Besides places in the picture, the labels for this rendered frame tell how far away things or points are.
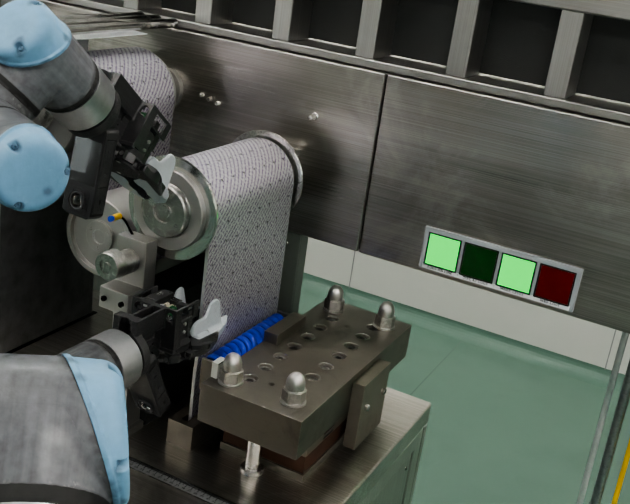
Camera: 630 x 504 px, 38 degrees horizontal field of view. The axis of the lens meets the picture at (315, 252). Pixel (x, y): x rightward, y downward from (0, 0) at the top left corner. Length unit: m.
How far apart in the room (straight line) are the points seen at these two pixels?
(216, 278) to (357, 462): 0.35
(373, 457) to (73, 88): 0.73
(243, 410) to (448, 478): 1.89
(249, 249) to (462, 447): 2.02
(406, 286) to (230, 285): 2.82
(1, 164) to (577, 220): 0.86
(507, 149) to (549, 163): 0.07
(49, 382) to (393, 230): 0.87
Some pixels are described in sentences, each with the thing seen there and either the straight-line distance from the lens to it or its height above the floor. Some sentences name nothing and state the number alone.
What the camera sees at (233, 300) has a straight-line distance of 1.39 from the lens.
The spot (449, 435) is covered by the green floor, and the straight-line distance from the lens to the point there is 3.34.
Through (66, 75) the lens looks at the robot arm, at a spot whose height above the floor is 1.47.
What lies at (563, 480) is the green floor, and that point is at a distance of 3.27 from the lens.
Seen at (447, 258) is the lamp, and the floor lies 1.18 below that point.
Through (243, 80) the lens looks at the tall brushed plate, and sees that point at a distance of 1.58.
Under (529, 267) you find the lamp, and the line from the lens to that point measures 1.43.
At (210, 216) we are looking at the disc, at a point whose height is 1.26.
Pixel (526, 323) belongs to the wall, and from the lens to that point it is 4.02.
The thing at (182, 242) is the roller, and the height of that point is 1.21.
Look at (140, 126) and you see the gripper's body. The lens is 1.13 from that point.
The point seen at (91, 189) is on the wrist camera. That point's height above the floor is 1.32.
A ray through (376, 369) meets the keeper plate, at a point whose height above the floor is 1.02.
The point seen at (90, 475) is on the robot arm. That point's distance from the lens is 0.72.
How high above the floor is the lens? 1.66
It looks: 20 degrees down
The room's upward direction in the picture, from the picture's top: 8 degrees clockwise
